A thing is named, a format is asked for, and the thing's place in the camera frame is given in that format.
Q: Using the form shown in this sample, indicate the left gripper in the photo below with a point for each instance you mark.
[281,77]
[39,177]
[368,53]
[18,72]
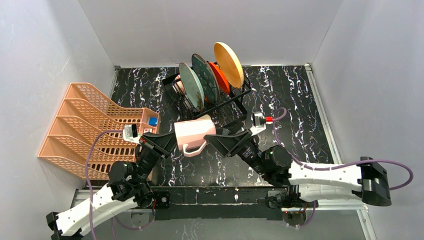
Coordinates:
[149,145]

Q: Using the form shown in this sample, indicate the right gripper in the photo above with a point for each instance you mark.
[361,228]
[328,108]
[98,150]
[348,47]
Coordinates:
[240,144]

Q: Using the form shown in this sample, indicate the pink mug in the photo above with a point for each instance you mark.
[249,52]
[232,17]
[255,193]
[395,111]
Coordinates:
[190,135]

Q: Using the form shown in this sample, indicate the dark teal plate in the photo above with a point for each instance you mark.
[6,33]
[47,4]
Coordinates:
[206,77]

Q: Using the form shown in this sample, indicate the orange red plate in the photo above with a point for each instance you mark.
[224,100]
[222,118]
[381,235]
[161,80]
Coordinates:
[220,77]

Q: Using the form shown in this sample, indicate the mint green flower plate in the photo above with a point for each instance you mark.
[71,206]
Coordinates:
[192,86]

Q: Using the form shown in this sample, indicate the orange patterned bowl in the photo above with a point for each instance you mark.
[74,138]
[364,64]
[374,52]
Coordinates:
[178,85]

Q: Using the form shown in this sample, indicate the yellow plate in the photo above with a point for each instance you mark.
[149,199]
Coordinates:
[229,64]

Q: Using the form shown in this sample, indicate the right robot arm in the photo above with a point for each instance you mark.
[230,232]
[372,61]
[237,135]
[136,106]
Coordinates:
[304,182]

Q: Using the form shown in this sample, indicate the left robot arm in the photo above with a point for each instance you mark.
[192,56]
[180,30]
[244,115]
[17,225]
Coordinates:
[127,188]

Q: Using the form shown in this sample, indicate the blue eraser block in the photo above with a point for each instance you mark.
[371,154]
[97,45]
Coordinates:
[153,121]

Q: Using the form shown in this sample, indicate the orange file organizer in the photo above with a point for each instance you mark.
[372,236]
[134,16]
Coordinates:
[85,137]

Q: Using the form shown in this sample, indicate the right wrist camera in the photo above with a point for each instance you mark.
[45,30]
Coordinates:
[258,121]

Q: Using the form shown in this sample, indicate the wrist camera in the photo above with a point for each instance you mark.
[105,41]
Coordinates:
[258,121]
[130,133]

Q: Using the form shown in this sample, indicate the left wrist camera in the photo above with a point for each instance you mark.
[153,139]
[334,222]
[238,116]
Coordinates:
[130,133]

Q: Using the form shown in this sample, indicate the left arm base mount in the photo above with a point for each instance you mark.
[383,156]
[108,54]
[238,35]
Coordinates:
[147,198]

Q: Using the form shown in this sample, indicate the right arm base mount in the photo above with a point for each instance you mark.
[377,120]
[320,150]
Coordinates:
[296,212]

